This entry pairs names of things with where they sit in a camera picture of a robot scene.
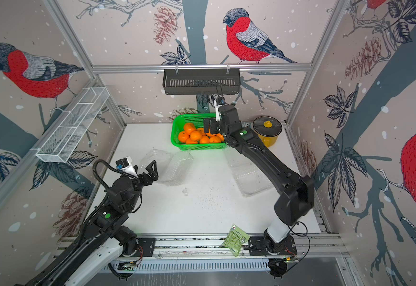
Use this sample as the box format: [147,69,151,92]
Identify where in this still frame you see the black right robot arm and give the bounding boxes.
[203,97,315,255]

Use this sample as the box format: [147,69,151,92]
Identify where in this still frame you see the white wire wall basket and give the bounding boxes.
[36,87,110,163]

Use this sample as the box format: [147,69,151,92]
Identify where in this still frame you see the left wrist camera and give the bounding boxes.
[116,156,138,178]

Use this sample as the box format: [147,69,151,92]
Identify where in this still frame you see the yellow pot with lid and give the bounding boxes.
[252,116,283,147]

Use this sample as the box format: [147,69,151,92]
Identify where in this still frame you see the green plastic basket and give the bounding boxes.
[171,113,227,151]

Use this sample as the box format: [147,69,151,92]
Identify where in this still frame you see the clear plastic clamshell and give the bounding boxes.
[224,147,273,197]
[138,148,194,187]

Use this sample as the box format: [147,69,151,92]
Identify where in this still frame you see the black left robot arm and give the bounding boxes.
[27,157,159,286]

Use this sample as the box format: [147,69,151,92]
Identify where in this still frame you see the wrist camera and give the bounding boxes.
[213,96,227,122]
[116,156,138,178]

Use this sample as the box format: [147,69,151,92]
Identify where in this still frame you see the green sachet on rail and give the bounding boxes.
[222,224,250,257]

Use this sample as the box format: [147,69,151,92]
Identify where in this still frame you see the black wire shelf basket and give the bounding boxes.
[163,69,241,95]

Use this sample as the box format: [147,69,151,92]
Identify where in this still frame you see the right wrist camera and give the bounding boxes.
[213,96,227,122]

